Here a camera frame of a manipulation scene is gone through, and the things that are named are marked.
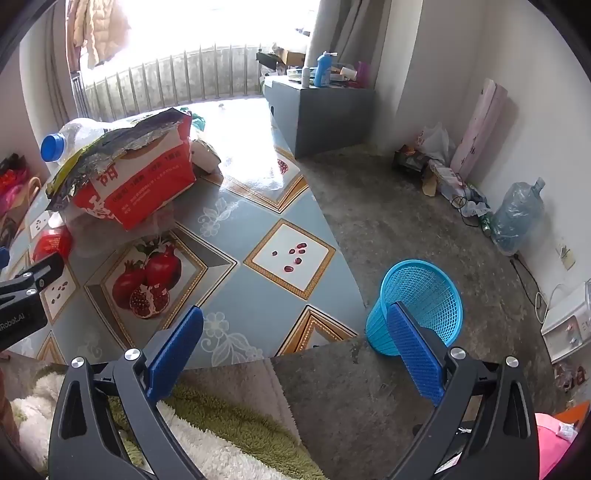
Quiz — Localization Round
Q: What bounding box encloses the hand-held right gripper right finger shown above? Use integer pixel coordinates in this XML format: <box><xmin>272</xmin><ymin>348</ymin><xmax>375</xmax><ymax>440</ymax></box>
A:
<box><xmin>387</xmin><ymin>302</ymin><xmax>541</xmax><ymax>480</ymax></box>

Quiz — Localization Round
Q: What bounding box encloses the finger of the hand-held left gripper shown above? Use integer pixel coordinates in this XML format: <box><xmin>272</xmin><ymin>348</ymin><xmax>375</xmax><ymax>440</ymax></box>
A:
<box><xmin>0</xmin><ymin>253</ymin><xmax>66</xmax><ymax>305</ymax></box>

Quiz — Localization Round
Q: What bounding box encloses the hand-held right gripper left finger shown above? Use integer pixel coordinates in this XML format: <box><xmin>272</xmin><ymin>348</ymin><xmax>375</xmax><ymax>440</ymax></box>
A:
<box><xmin>47</xmin><ymin>305</ymin><xmax>206</xmax><ymax>480</ymax></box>

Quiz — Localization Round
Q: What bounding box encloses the blue mesh basket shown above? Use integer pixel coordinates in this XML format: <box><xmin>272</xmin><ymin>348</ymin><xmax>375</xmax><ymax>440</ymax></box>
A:
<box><xmin>366</xmin><ymin>259</ymin><xmax>463</xmax><ymax>357</ymax></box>

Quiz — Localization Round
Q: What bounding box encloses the dark foil snack bag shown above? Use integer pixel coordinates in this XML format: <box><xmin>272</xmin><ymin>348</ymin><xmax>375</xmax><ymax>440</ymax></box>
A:
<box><xmin>45</xmin><ymin>131</ymin><xmax>134</xmax><ymax>212</ymax></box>

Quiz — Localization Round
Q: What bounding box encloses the clear bottle with blue cap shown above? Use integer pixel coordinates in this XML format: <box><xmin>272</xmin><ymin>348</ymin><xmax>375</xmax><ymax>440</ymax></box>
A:
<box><xmin>41</xmin><ymin>117</ymin><xmax>108</xmax><ymax>175</ymax></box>

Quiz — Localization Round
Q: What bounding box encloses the red snack bag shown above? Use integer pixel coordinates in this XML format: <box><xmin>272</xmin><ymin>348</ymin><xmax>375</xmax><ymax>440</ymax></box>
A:
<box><xmin>74</xmin><ymin>107</ymin><xmax>195</xmax><ymax>232</ymax></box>

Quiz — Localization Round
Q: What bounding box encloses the fruit print tablecloth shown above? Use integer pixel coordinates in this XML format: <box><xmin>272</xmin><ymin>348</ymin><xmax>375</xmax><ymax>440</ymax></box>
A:
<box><xmin>0</xmin><ymin>99</ymin><xmax>368</xmax><ymax>371</ymax></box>

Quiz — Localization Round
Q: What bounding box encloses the white plastic appliance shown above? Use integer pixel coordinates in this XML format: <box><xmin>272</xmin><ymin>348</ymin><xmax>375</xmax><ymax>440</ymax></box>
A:
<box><xmin>540</xmin><ymin>281</ymin><xmax>591</xmax><ymax>365</ymax></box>

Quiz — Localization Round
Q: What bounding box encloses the pink cloth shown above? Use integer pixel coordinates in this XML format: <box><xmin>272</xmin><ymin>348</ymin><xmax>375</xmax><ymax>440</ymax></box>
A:
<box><xmin>534</xmin><ymin>401</ymin><xmax>591</xmax><ymax>480</ymax></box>

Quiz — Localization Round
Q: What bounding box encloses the large water jug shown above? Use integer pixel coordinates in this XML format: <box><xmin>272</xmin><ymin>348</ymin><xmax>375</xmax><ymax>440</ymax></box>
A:
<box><xmin>490</xmin><ymin>178</ymin><xmax>547</xmax><ymax>257</ymax></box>

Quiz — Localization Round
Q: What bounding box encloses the pile of cardboard and paper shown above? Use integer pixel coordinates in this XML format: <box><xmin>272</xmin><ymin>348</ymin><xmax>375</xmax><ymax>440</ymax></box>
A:
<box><xmin>392</xmin><ymin>144</ymin><xmax>491</xmax><ymax>219</ymax></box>

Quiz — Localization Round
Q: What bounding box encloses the gold and white carton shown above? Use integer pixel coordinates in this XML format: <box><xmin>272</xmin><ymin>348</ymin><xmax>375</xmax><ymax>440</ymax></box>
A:
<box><xmin>191</xmin><ymin>138</ymin><xmax>222</xmax><ymax>174</ymax></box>

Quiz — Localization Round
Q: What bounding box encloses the white plastic bag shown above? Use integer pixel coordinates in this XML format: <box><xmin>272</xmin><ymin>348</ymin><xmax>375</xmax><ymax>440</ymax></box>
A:
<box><xmin>414</xmin><ymin>122</ymin><xmax>451</xmax><ymax>160</ymax></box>

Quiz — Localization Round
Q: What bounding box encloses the pink rolled mat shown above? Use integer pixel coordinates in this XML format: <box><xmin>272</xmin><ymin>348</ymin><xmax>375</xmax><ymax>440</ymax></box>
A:
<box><xmin>450</xmin><ymin>78</ymin><xmax>509</xmax><ymax>184</ymax></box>

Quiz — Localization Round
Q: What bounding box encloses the metal balcony railing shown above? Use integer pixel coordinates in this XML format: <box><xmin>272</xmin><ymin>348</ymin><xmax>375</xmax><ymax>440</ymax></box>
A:
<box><xmin>69</xmin><ymin>44</ymin><xmax>265</xmax><ymax>121</ymax></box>

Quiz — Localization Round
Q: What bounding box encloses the grey cabinet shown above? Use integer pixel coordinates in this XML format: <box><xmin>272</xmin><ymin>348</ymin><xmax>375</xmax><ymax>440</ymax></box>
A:
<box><xmin>263</xmin><ymin>75</ymin><xmax>376</xmax><ymax>160</ymax></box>

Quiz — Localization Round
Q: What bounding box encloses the beige puffer jacket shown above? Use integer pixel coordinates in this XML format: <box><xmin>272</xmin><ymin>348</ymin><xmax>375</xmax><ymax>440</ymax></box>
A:
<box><xmin>67</xmin><ymin>0</ymin><xmax>131</xmax><ymax>70</ymax></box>

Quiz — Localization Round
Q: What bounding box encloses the blue detergent bottle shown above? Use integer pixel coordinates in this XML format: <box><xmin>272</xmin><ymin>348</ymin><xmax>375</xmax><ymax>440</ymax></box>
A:
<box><xmin>315</xmin><ymin>51</ymin><xmax>339</xmax><ymax>88</ymax></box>

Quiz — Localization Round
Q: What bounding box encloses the black device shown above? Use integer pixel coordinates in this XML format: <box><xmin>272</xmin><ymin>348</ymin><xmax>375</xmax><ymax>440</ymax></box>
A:
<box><xmin>256</xmin><ymin>52</ymin><xmax>283</xmax><ymax>75</ymax></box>

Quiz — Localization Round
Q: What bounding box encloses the cardboard box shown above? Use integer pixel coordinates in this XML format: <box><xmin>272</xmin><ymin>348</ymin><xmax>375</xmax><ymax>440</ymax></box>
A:
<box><xmin>277</xmin><ymin>47</ymin><xmax>307</xmax><ymax>68</ymax></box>

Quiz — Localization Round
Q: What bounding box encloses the grey curtain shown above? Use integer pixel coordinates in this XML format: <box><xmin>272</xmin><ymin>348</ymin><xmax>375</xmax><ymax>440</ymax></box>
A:
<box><xmin>307</xmin><ymin>0</ymin><xmax>394</xmax><ymax>70</ymax></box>

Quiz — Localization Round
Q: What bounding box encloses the woven bag with handles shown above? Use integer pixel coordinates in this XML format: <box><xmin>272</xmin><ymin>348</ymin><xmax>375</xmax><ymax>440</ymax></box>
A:
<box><xmin>0</xmin><ymin>154</ymin><xmax>48</xmax><ymax>251</ymax></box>

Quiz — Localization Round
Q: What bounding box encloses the black cable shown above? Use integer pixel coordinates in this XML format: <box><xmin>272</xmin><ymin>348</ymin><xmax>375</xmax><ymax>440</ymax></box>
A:
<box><xmin>450</xmin><ymin>194</ymin><xmax>491</xmax><ymax>228</ymax></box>

